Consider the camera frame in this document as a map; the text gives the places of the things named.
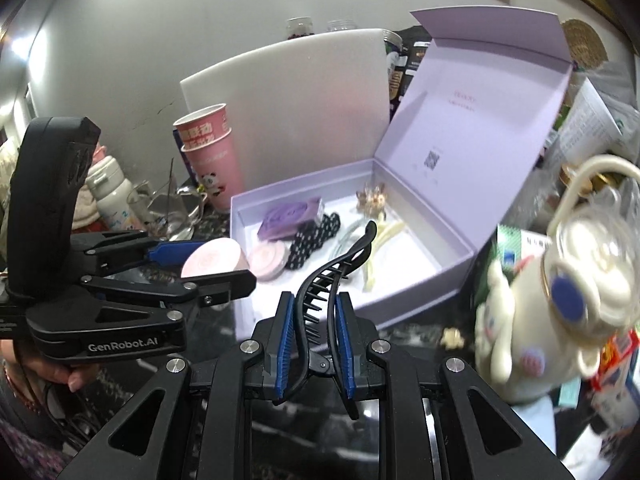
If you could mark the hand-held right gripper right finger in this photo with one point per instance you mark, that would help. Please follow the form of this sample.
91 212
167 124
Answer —
345 340

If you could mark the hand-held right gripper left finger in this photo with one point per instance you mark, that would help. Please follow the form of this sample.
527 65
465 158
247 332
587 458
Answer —
285 340

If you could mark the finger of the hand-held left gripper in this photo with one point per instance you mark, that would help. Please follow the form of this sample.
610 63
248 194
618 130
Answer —
220 285
170 252

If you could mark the pink round compact case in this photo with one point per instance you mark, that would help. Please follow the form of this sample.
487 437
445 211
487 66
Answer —
267 260
215 257

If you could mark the black hair claw clip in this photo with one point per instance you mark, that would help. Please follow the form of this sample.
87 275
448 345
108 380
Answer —
320 280

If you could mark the small purple box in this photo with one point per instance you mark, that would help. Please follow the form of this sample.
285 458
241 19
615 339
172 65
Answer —
287 217

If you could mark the black checkered hair clip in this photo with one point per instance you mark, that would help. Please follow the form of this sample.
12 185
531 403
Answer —
310 240

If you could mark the clear grey hair clip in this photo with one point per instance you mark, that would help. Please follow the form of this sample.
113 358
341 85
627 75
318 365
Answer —
345 235

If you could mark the yellow hair claw clip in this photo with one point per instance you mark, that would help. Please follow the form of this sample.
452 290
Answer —
382 235

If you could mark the gold flower hair clip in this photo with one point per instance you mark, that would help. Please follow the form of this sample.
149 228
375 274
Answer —
371 200

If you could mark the lavender gift box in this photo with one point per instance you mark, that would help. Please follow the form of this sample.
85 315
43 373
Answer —
450 160

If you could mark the person's left forearm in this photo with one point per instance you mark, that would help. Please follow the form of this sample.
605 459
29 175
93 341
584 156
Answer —
20 440

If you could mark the person's left hand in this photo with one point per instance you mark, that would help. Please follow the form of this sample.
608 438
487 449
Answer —
65 372

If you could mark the glass mug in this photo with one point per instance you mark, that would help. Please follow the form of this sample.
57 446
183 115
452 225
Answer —
165 215

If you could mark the white cartoon print bottle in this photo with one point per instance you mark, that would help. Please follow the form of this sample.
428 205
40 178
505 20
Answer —
112 195

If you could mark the pink paper cup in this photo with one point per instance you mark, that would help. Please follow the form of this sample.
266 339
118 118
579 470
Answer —
215 175
200 125

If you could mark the white plastic board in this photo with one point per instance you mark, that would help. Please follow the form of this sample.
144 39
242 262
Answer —
300 110

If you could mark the green and white carton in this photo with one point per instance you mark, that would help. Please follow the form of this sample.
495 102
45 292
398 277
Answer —
520 247

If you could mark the cream character kettle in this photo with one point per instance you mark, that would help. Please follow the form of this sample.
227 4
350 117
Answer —
575 285

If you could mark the glass jar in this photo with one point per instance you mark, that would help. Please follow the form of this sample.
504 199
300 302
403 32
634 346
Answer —
342 25
300 27

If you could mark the white paper leaflet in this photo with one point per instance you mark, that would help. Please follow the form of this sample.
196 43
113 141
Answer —
585 125

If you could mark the round woven coaster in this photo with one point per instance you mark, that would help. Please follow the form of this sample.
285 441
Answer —
584 42

